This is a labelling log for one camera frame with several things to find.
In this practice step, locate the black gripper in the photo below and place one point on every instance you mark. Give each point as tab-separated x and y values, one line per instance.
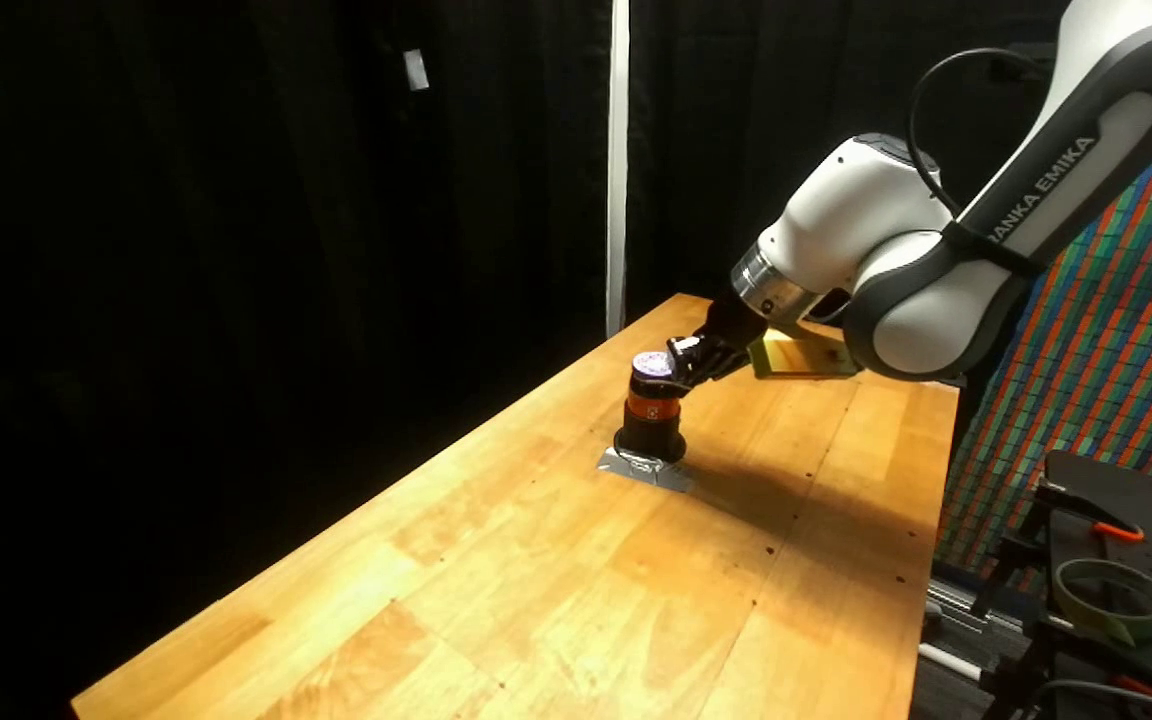
733	338

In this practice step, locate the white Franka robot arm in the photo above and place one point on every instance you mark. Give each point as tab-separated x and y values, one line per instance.
920	292

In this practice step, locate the small red black object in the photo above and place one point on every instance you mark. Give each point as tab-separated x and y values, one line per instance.
651	443

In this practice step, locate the white vertical pole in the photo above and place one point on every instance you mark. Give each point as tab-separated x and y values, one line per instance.
618	135

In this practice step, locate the small white tag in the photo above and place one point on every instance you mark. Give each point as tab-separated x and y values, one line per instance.
418	69

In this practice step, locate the multicoloured patterned panel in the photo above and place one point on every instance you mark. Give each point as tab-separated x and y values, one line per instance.
1122	401

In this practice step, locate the tape roll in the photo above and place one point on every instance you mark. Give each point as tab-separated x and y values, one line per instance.
1108	631

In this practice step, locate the grey flat base plate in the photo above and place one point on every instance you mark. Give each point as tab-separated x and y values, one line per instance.
628	466

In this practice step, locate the aluminium frame rail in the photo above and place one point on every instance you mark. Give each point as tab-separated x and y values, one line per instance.
971	622

